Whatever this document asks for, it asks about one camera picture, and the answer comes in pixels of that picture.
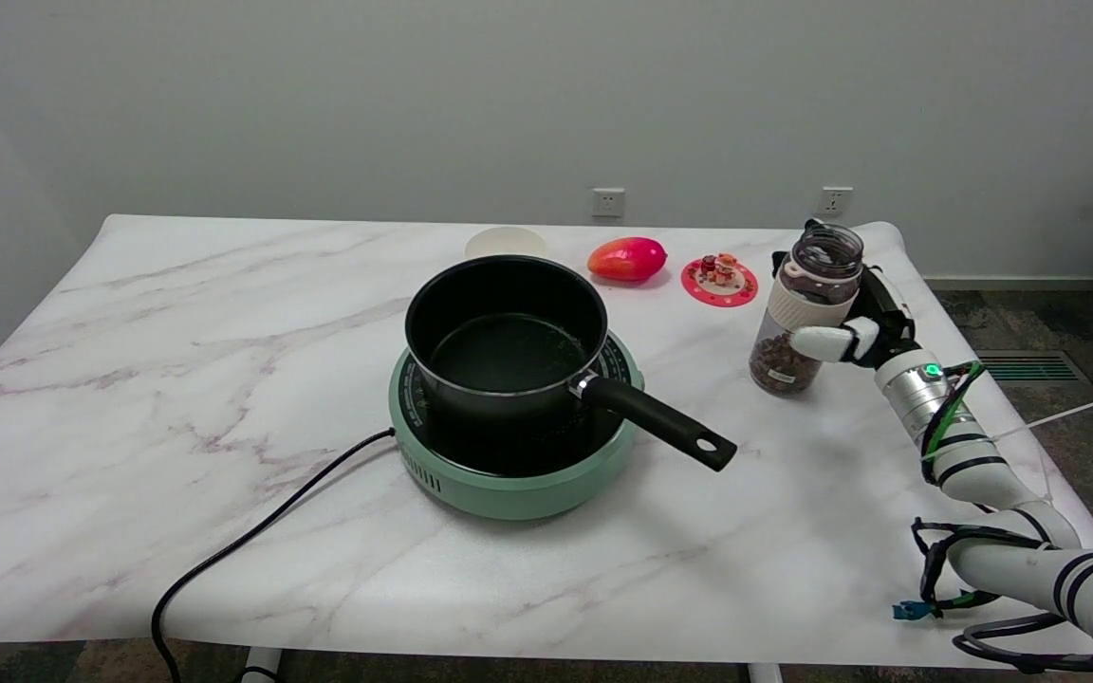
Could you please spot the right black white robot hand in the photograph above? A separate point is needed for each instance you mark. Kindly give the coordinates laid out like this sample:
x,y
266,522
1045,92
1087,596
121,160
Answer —
x,y
879,327

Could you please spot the clear bottle with beige sleeve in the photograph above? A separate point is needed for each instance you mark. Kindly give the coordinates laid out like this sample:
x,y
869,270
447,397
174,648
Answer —
x,y
807,285

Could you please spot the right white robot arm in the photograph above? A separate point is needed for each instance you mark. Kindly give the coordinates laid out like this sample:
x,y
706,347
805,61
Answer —
x,y
992,474

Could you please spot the green floor vent grille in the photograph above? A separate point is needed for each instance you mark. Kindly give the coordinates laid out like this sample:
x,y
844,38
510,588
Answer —
x,y
1035,368

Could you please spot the pink round coaster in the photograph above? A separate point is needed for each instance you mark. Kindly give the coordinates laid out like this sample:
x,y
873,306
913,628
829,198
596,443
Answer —
x,y
719,293

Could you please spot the small orange toy figurine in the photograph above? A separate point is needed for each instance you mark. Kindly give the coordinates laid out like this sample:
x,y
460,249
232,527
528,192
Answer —
x,y
720,268

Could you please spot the white zip tie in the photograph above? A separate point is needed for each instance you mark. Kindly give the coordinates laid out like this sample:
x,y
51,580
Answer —
x,y
1049,419

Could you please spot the red mango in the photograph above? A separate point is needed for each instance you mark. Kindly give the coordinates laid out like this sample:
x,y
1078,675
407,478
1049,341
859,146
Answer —
x,y
626,259

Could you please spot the white table leg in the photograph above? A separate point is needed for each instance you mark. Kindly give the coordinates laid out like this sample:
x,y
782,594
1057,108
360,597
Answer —
x,y
262,664
765,673

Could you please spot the green induction cooker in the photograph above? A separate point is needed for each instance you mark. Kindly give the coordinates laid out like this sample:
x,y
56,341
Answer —
x,y
509,495

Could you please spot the white wall socket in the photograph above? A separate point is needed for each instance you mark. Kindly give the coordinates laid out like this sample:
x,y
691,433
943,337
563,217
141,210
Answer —
x,y
833,201
608,202

